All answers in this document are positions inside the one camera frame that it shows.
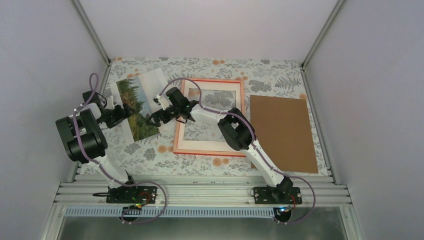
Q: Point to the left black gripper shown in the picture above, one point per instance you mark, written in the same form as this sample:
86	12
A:
122	116

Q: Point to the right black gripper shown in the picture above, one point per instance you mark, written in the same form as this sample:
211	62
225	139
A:
160	113

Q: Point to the landscape photo print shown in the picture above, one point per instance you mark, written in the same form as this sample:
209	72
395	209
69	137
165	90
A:
138	92

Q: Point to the white mat board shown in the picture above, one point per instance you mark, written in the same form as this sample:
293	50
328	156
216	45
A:
205	144

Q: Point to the red picture frame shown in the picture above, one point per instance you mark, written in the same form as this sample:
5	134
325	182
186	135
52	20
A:
243	96

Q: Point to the brown backing board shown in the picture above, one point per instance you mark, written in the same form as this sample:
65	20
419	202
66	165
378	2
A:
282	126

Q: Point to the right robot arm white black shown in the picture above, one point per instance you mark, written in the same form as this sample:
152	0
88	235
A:
236	130

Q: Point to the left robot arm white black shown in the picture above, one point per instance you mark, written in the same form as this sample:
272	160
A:
84	141

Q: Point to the floral patterned table cloth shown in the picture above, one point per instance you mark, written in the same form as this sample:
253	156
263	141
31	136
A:
154	155

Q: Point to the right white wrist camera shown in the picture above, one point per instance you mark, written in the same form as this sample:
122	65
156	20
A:
161	101

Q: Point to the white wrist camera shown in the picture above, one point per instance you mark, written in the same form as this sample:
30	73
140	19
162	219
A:
110	103
161	101

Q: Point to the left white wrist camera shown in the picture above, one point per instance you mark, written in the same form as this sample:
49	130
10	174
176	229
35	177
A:
110	103

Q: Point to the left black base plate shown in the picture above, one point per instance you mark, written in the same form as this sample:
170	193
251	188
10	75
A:
132	195

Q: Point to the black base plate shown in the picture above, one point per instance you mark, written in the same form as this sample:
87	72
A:
263	196
132	195

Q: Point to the aluminium rail base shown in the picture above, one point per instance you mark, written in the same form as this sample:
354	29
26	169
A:
205	191

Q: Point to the grey slotted cable duct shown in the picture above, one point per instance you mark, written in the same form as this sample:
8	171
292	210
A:
172	211

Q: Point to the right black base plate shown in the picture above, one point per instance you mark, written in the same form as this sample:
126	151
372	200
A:
263	196

